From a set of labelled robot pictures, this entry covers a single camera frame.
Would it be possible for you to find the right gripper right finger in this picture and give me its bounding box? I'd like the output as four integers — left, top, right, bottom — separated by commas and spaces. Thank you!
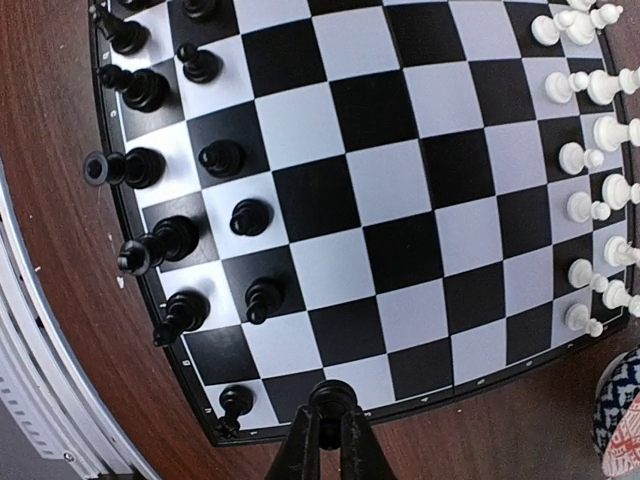
340, 406, 397, 479

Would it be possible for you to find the black white chess board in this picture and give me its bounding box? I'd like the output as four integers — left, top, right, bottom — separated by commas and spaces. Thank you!
90, 1, 634, 446

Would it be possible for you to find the red patterned small dish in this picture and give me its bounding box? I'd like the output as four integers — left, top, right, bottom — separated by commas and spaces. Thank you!
591, 347, 639, 479

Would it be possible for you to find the black knight piece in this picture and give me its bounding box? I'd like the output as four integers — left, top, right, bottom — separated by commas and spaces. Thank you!
91, 4, 149, 56

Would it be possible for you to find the black pawn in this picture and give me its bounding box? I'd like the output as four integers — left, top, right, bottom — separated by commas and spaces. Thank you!
181, 0, 218, 22
309, 379, 357, 451
198, 140, 246, 179
176, 42, 223, 84
229, 199, 273, 236
245, 277, 285, 325

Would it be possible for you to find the black rook corner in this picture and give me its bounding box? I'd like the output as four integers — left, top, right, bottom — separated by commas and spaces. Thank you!
216, 384, 255, 440

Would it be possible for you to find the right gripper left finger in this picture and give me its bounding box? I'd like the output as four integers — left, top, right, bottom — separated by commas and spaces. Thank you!
265, 405, 320, 480

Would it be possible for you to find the black bishop on board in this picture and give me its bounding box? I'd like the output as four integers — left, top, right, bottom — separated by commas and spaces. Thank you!
96, 64, 170, 113
153, 290, 210, 348

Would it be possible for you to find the white chess pieces row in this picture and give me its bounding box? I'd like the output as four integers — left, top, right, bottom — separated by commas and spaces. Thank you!
531, 1, 639, 337

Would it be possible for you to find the black chess piece on board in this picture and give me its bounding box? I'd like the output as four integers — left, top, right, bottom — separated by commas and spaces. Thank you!
83, 147, 166, 190

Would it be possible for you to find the black chess piece king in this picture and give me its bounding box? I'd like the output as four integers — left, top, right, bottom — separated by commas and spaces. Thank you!
117, 215, 200, 277

